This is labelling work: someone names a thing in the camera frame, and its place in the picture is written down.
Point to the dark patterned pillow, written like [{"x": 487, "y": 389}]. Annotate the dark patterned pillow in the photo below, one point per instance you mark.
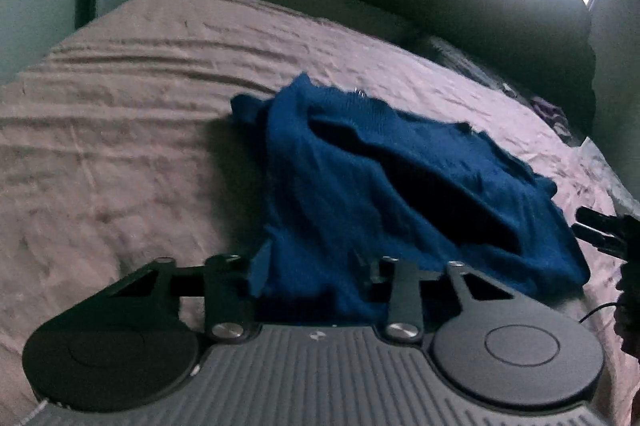
[{"x": 465, "y": 60}]

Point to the bed with pink sheet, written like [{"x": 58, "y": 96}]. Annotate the bed with pink sheet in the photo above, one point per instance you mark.
[{"x": 125, "y": 130}]

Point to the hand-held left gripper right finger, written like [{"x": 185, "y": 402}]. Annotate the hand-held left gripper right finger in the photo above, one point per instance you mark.
[{"x": 402, "y": 296}]

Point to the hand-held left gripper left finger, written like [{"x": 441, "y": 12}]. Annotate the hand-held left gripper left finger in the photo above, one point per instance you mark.
[{"x": 260, "y": 273}]

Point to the dark pillow pile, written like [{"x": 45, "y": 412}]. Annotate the dark pillow pile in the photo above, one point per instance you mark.
[{"x": 475, "y": 5}]

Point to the blue beaded sweater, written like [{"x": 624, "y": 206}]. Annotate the blue beaded sweater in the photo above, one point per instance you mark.
[{"x": 310, "y": 181}]

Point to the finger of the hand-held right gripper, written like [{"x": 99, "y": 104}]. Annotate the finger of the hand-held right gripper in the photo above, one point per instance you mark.
[{"x": 600, "y": 231}]

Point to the purple cloth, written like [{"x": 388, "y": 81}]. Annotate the purple cloth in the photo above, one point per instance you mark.
[{"x": 550, "y": 113}]

